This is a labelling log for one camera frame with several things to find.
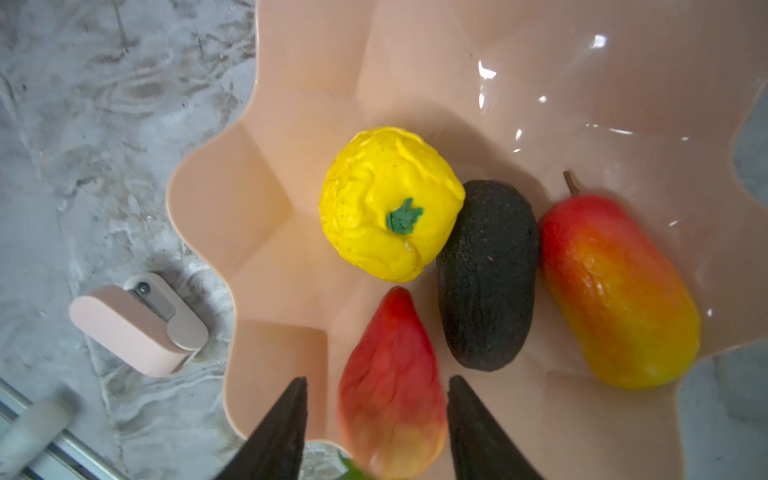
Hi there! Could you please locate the pink wavy fruit bowl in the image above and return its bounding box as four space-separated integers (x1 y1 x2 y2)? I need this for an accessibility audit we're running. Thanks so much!
167 1 767 479

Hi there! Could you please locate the red orange fake mango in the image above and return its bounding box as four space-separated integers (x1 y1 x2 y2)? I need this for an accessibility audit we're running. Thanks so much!
539 171 702 390

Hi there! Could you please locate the yellow fake lemon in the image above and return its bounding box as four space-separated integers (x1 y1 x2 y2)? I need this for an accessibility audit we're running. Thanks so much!
319 127 466 283

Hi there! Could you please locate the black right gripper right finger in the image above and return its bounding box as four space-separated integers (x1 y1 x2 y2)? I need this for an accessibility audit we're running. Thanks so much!
447 375 543 480

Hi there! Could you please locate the dark fake avocado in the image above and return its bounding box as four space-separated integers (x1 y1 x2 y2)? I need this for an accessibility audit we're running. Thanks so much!
436 180 540 372

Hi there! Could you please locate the white tube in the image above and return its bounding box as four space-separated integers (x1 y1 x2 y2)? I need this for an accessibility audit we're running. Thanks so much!
1 391 79 479

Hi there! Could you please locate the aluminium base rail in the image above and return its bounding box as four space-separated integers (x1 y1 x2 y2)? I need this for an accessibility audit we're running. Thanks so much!
1 380 126 480

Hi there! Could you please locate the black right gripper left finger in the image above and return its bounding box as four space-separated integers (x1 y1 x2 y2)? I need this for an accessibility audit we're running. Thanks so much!
215 377 308 480

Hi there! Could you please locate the small pink case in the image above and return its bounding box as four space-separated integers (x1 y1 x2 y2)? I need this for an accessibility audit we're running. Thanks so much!
69 272 209 378

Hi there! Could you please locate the red fake strawberry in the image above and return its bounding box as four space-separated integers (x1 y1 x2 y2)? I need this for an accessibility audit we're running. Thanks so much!
338 287 448 479

